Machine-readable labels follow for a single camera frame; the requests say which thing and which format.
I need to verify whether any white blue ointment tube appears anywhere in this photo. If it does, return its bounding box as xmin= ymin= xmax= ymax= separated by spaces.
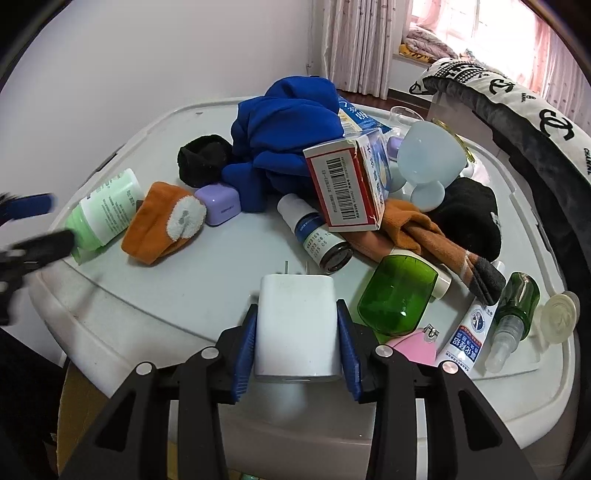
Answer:
xmin=436 ymin=298 xmax=499 ymax=374

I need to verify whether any white power adapter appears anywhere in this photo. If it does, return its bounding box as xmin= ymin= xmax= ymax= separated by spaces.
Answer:
xmin=254 ymin=273 xmax=341 ymax=382

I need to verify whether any white dropper bottle blue label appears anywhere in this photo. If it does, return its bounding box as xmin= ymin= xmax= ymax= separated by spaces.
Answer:
xmin=276 ymin=194 xmax=353 ymax=273

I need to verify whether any black knit cloth right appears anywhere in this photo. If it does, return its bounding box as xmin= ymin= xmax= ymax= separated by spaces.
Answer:
xmin=427 ymin=177 xmax=502 ymax=262

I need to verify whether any blue fleece cloth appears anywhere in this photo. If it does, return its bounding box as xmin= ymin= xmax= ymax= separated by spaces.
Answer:
xmin=221 ymin=76 xmax=344 ymax=213

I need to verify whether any green translucent plastic bottle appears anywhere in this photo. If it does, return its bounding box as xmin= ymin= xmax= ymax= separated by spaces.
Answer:
xmin=358 ymin=249 xmax=452 ymax=337

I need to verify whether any orange sock with white toe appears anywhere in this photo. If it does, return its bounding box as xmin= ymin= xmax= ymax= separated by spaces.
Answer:
xmin=121 ymin=181 xmax=207 ymax=265

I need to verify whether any clear glass bowl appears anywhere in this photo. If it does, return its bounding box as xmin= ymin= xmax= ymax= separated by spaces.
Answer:
xmin=389 ymin=106 xmax=425 ymax=130

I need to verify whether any pink paper piece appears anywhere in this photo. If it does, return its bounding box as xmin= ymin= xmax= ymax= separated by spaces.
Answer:
xmin=387 ymin=325 xmax=439 ymax=366

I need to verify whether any round cream plastic lid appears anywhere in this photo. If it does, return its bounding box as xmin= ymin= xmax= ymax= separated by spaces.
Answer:
xmin=539 ymin=291 xmax=580 ymax=344

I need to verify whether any black white logo blanket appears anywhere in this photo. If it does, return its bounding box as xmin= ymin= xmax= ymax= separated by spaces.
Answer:
xmin=409 ymin=58 xmax=590 ymax=319

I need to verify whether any cardboard trash box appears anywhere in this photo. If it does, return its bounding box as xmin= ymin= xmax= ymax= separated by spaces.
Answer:
xmin=57 ymin=362 xmax=178 ymax=479

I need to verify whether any black sock left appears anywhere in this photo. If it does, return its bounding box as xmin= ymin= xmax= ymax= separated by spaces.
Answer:
xmin=177 ymin=134 xmax=233 ymax=189

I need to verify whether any pink patterned curtain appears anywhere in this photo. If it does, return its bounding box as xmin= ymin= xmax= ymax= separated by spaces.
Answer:
xmin=321 ymin=0 xmax=412 ymax=99

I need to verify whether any light blue goblet cup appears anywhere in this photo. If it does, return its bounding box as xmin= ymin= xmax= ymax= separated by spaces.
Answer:
xmin=397 ymin=121 xmax=468 ymax=212

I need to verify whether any green white lotion bottle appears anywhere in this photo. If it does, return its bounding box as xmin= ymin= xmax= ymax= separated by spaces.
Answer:
xmin=65 ymin=168 xmax=144 ymax=264

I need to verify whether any folded bedding on windowsill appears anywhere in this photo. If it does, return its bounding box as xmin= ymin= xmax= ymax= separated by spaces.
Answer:
xmin=399 ymin=27 xmax=460 ymax=64

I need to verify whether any small green spray bottle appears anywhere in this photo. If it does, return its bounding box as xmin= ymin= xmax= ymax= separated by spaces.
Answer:
xmin=485 ymin=272 xmax=540 ymax=373

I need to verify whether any small purple case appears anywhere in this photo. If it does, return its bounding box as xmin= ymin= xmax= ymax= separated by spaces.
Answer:
xmin=194 ymin=183 xmax=242 ymax=226

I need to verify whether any red white medicine box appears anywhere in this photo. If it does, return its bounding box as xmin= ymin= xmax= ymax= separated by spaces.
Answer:
xmin=304 ymin=129 xmax=391 ymax=233

